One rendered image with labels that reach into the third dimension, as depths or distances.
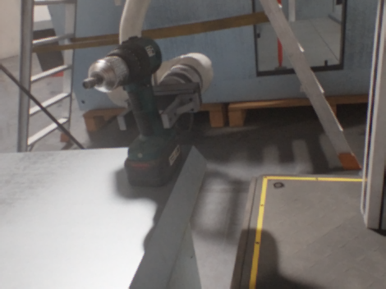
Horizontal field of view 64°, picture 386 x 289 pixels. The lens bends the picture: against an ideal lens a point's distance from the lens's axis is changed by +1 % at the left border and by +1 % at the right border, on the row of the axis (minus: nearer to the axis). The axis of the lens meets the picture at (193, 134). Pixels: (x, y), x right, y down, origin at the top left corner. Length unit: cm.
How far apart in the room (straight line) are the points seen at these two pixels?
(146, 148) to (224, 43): 189
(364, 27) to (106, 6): 181
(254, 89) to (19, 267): 212
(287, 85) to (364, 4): 67
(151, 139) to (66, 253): 21
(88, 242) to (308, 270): 53
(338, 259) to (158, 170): 52
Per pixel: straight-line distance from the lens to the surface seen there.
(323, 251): 87
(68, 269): 44
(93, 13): 271
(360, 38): 237
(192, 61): 75
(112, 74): 42
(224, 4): 233
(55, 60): 640
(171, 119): 52
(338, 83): 242
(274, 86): 239
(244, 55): 235
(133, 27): 84
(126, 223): 47
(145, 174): 52
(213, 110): 240
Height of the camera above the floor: 92
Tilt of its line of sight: 23 degrees down
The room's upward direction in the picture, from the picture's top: 9 degrees counter-clockwise
